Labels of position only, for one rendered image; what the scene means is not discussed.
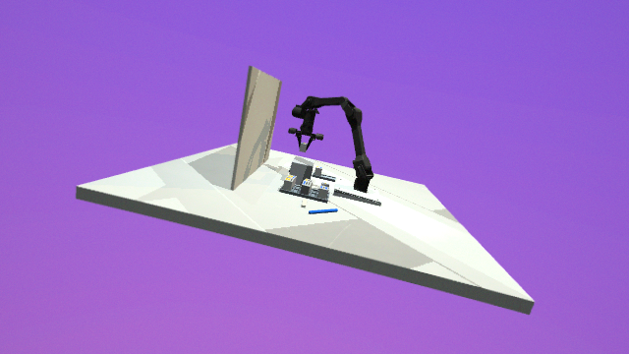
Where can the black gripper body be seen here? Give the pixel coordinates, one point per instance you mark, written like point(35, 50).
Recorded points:
point(307, 128)

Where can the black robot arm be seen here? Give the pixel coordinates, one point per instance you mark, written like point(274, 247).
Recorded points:
point(353, 114)

